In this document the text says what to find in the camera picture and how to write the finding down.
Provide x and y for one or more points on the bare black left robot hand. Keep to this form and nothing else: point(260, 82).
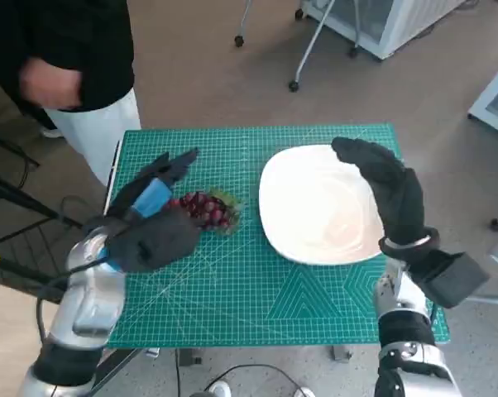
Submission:
point(149, 198)

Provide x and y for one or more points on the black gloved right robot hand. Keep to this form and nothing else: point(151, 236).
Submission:
point(398, 198)

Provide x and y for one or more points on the red toy grape bunch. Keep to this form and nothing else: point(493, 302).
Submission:
point(209, 207)

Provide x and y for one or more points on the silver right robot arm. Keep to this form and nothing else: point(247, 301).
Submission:
point(406, 331)

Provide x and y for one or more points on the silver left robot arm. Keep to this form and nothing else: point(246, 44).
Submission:
point(92, 297)

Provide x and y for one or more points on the white square plate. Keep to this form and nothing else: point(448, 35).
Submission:
point(315, 207)

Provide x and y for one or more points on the green cutting mat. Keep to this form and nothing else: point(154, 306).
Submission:
point(232, 289)

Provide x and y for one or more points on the white cabinet with grey panel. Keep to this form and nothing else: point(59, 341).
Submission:
point(497, 99)

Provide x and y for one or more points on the black metal rack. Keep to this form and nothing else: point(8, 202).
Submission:
point(25, 264)

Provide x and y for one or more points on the person's hand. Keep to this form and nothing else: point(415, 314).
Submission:
point(50, 84)

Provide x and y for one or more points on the grey caster leg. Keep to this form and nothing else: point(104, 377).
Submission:
point(353, 51)
point(239, 41)
point(293, 86)

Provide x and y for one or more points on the white appliance with mesh grille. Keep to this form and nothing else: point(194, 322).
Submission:
point(406, 25)

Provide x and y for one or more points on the light wooden board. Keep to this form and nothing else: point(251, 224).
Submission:
point(9, 339)

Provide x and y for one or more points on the white round base foot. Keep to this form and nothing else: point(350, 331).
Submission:
point(307, 392)
point(221, 389)

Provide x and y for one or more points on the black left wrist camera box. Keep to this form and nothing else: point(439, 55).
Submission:
point(158, 240)

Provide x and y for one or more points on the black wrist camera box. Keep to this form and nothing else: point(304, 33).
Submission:
point(158, 240)
point(451, 279)

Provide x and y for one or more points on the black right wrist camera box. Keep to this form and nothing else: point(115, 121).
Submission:
point(451, 279)

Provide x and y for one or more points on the grey table bracket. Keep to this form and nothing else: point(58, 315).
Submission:
point(342, 354)
point(190, 357)
point(152, 352)

